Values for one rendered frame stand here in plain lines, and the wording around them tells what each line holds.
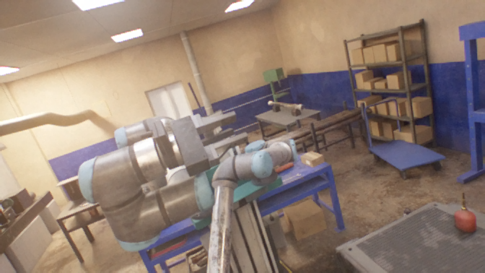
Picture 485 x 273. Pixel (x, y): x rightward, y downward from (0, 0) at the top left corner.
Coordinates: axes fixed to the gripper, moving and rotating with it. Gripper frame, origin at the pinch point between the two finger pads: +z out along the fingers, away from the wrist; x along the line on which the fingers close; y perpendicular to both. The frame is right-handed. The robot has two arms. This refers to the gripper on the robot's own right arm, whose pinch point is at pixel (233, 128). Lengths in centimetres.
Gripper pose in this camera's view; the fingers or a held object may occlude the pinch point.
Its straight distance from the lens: 60.7
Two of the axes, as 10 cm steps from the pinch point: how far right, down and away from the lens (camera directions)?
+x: 3.9, 7.4, -5.5
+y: 0.5, 5.8, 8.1
